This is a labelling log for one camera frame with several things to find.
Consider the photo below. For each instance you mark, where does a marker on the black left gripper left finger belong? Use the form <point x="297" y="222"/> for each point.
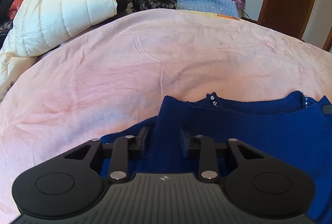
<point x="75" y="181"/>

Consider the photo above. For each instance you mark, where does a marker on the pink bed blanket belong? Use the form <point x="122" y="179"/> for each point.
<point x="116" y="75"/>

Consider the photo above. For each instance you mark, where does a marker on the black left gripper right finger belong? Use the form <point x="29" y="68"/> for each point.
<point x="252" y="180"/>

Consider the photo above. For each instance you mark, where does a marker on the light blue knit sweater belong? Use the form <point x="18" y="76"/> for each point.
<point x="224" y="7"/>

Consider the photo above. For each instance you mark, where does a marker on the white puffer jacket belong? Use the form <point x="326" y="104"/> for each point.
<point x="41" y="25"/>

